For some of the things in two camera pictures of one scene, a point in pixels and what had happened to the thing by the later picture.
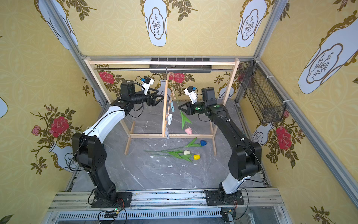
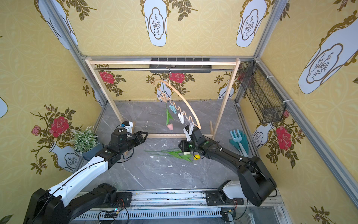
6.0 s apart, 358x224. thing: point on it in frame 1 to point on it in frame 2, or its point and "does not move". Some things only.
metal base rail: [264, 204] does not move
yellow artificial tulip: [196, 157] does not move
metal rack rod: [165, 69] does not move
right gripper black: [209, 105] to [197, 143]
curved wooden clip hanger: [168, 107] to [182, 115]
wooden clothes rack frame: [89, 61] does not move
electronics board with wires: [113, 213] does not move
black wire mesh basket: [269, 106] does not move
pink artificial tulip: [188, 130] to [168, 116]
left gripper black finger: [153, 95] to [139, 135]
